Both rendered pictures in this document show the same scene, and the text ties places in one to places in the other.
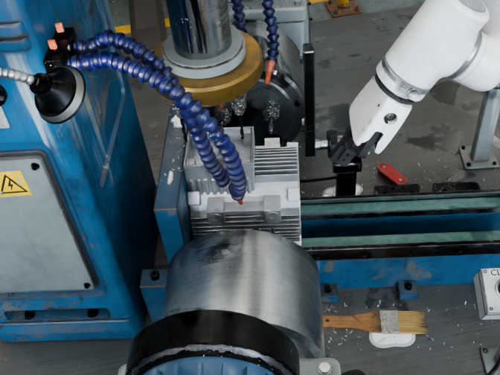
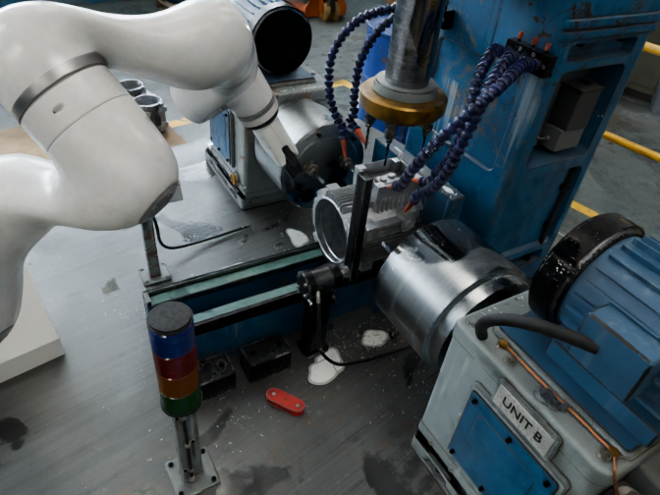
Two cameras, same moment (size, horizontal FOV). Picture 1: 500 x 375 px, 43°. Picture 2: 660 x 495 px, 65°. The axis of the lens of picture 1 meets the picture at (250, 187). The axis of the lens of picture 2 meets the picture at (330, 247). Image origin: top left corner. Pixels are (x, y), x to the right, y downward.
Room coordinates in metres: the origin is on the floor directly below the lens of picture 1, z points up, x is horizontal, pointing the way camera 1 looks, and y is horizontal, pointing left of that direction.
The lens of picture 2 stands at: (1.59, -0.70, 1.74)
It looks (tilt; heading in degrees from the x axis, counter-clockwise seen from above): 39 degrees down; 141
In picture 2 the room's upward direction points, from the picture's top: 7 degrees clockwise
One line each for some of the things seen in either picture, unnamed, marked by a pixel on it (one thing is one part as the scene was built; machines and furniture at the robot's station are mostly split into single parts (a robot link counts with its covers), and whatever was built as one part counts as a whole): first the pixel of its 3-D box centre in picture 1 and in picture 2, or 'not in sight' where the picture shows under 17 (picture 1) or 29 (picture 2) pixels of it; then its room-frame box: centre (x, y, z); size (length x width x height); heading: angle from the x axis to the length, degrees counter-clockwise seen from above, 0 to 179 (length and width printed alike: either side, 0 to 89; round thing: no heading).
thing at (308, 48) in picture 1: (310, 103); (356, 230); (0.98, -0.13, 1.12); 0.04 x 0.03 x 0.26; 85
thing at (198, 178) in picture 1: (221, 160); (386, 185); (0.86, 0.05, 1.11); 0.12 x 0.11 x 0.07; 84
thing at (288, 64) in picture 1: (248, 81); (460, 304); (1.19, -0.02, 1.04); 0.41 x 0.25 x 0.25; 175
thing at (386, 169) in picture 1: (391, 175); (285, 402); (1.07, -0.34, 0.81); 0.09 x 0.03 x 0.02; 29
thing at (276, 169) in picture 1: (247, 195); (365, 221); (0.86, 0.01, 1.02); 0.20 x 0.19 x 0.19; 84
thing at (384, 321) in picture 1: (373, 321); not in sight; (0.68, -0.21, 0.80); 0.21 x 0.05 x 0.01; 82
